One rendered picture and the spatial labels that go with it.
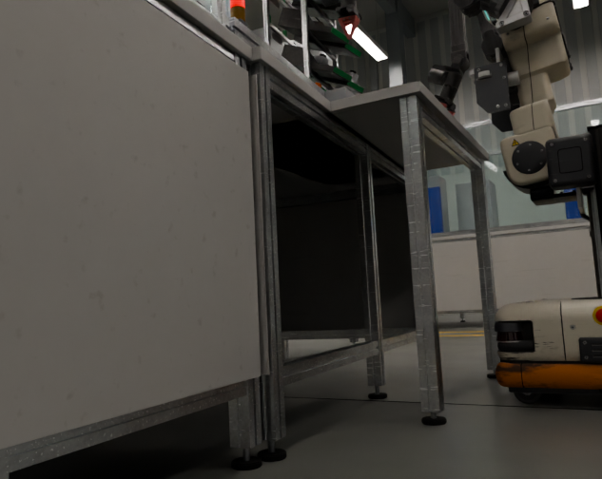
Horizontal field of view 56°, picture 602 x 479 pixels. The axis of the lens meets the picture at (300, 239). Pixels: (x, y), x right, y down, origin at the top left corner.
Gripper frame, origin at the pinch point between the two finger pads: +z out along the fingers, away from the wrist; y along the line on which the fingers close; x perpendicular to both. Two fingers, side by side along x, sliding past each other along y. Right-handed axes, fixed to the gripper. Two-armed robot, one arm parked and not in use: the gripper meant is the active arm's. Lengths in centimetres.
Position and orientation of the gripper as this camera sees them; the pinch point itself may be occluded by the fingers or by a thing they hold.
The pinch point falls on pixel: (349, 36)
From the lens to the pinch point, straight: 213.2
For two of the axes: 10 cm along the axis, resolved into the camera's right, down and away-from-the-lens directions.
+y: -4.3, -0.8, -9.0
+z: 0.3, 9.9, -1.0
